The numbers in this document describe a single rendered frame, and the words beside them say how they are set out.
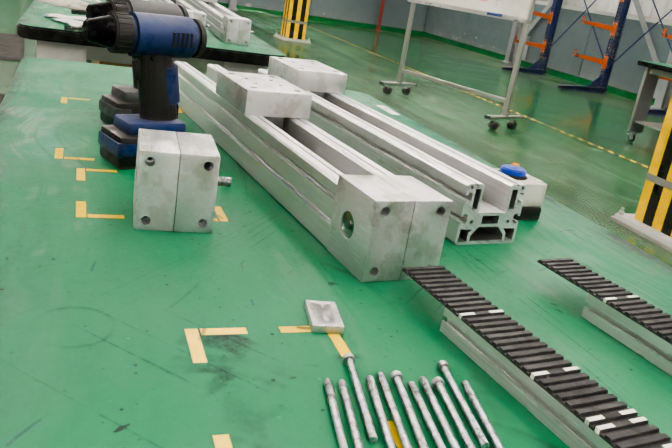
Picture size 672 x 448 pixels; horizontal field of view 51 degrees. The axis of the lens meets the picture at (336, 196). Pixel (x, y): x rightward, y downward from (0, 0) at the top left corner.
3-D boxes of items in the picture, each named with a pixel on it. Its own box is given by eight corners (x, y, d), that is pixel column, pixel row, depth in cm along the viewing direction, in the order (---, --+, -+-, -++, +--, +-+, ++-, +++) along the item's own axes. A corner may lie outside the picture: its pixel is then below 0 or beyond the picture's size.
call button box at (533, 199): (539, 220, 109) (549, 182, 107) (490, 221, 105) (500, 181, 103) (506, 202, 116) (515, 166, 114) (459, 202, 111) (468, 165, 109)
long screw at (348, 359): (341, 361, 60) (343, 351, 59) (352, 362, 60) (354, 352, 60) (365, 445, 50) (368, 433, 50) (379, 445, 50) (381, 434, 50)
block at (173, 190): (232, 234, 83) (241, 158, 80) (133, 229, 80) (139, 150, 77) (222, 205, 92) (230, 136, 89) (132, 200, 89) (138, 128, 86)
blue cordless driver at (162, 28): (199, 167, 107) (214, 22, 101) (68, 174, 94) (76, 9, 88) (176, 152, 112) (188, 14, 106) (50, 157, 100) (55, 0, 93)
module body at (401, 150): (513, 242, 97) (527, 184, 94) (454, 244, 92) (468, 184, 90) (293, 108, 164) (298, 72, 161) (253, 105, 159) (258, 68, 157)
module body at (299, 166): (396, 246, 88) (409, 183, 85) (326, 249, 83) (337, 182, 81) (215, 103, 155) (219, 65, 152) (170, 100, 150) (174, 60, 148)
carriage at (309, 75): (342, 107, 143) (348, 74, 141) (293, 103, 138) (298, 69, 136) (311, 90, 156) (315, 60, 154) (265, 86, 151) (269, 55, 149)
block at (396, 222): (453, 277, 82) (470, 200, 79) (360, 282, 76) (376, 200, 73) (412, 246, 89) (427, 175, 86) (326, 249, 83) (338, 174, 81)
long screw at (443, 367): (435, 369, 61) (437, 359, 61) (446, 369, 61) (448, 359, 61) (477, 451, 51) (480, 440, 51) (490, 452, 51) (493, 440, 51)
